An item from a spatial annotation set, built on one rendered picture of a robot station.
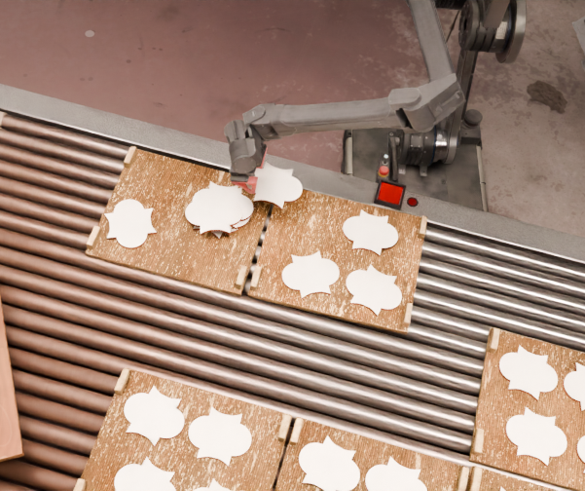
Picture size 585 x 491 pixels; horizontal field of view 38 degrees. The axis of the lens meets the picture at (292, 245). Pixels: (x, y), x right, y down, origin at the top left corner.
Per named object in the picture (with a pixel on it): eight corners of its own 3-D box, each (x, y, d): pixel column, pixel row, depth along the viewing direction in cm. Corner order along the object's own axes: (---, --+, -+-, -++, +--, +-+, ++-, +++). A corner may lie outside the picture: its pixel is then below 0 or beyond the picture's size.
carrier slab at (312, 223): (278, 187, 232) (279, 183, 231) (425, 221, 230) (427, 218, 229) (247, 297, 214) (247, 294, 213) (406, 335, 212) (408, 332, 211)
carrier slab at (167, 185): (132, 151, 235) (132, 147, 233) (275, 188, 232) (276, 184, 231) (86, 255, 217) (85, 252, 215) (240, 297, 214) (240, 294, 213)
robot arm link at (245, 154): (278, 125, 206) (263, 103, 199) (287, 160, 199) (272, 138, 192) (236, 145, 208) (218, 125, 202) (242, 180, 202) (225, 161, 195)
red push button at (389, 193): (381, 184, 236) (382, 181, 235) (402, 190, 236) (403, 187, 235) (377, 202, 233) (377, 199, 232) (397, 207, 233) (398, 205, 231)
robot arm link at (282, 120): (436, 113, 188) (421, 83, 179) (432, 134, 185) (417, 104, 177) (267, 126, 208) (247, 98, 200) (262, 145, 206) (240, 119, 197)
